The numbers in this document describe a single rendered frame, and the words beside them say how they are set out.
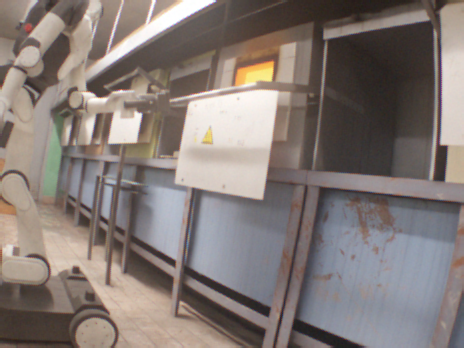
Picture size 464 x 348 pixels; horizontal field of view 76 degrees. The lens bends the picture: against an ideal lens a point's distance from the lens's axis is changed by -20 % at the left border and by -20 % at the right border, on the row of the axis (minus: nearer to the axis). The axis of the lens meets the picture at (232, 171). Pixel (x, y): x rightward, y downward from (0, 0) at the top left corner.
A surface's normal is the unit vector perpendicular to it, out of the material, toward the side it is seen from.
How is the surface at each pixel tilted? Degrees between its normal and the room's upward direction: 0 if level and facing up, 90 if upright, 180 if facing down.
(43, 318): 90
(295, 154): 90
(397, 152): 90
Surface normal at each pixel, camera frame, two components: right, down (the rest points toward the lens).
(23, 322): 0.56, 0.05
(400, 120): -0.78, -0.15
